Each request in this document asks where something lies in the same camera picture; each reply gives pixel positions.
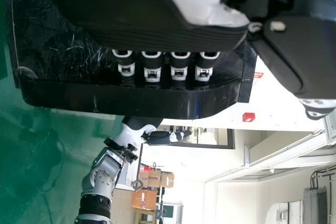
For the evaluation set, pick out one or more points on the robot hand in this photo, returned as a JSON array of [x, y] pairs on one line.
[[128, 136], [147, 11]]

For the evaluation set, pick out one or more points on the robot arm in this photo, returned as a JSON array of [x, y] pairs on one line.
[[102, 176]]

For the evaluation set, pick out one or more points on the grey metal cabinet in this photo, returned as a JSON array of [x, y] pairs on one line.
[[319, 205]]

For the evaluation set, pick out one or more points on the black oven with glass door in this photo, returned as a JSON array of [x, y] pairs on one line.
[[39, 37]]

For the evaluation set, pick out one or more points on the dark framed window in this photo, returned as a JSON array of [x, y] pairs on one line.
[[210, 137]]

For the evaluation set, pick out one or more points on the red wall alarm box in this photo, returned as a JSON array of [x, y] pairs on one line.
[[248, 117]]

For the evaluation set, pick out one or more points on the orange cardboard box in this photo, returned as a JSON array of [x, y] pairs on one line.
[[144, 200]]

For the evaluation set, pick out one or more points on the brown cardboard box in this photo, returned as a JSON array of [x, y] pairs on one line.
[[151, 179], [167, 180]]

